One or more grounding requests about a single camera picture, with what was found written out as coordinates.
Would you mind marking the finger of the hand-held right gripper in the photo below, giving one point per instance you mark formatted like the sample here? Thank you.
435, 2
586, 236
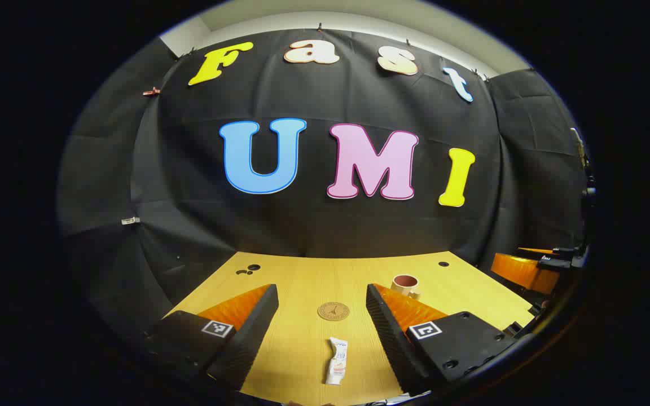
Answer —
535, 250
519, 272

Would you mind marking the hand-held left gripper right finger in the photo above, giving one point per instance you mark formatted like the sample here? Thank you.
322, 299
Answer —
387, 327

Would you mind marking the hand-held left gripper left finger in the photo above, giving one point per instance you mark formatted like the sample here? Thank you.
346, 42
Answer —
257, 321

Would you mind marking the round cork coaster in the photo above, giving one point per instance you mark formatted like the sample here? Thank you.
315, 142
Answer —
333, 311

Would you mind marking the white toothpaste tube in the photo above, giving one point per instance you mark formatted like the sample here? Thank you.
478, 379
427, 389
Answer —
337, 361

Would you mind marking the wooden desktop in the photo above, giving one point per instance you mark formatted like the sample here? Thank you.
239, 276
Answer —
313, 282

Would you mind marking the black backdrop cloth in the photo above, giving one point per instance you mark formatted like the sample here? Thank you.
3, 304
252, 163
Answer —
330, 225

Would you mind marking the silver metal clip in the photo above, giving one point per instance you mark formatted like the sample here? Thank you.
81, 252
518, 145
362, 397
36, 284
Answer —
130, 220

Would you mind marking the red metal clip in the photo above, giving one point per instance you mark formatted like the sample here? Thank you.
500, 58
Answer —
152, 91

